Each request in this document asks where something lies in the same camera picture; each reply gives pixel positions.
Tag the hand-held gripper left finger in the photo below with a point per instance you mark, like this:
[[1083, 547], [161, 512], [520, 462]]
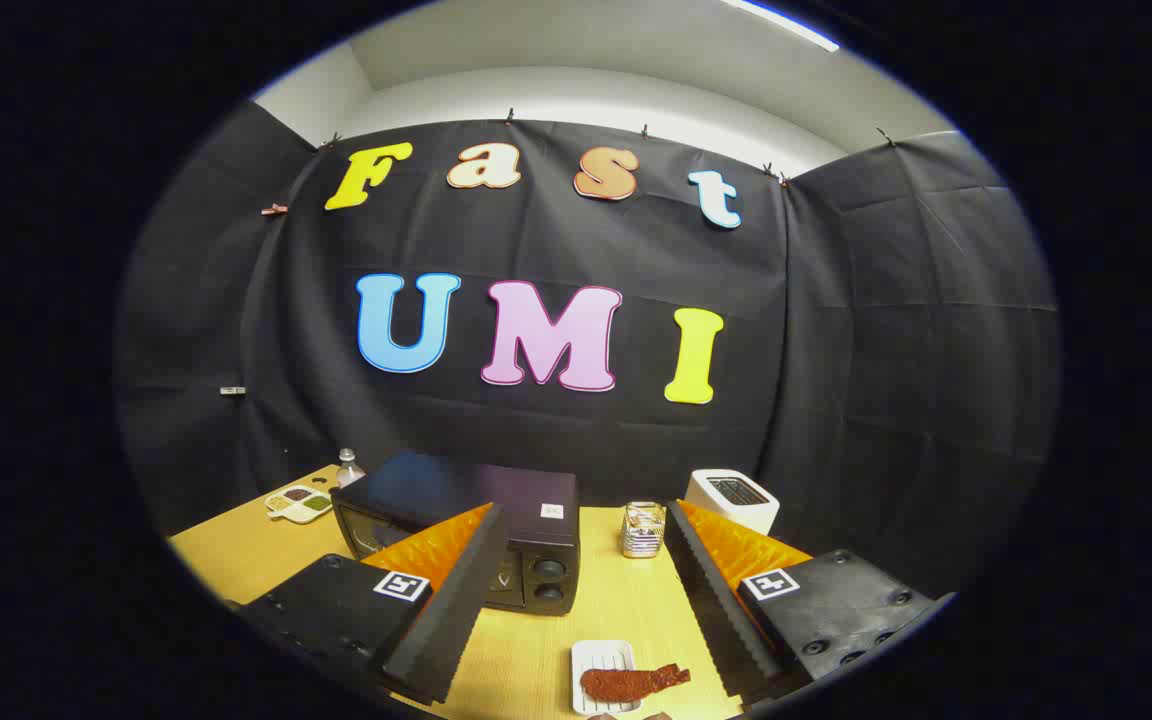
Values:
[[456, 620]]

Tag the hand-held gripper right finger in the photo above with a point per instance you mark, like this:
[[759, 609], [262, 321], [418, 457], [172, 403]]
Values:
[[711, 610]]

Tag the red brown steak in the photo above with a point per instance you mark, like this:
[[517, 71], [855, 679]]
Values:
[[626, 683]]

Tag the black toaster oven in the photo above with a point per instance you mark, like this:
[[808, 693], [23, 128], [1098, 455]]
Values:
[[456, 485]]

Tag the white bread toaster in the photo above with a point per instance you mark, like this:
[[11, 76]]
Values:
[[761, 515]]

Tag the white ribbed tray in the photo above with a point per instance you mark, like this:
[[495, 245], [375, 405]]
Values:
[[596, 655]]

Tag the clear plastic bottle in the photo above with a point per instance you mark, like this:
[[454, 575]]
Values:
[[349, 470]]

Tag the white divided spice dish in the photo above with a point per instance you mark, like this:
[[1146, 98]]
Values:
[[298, 505]]

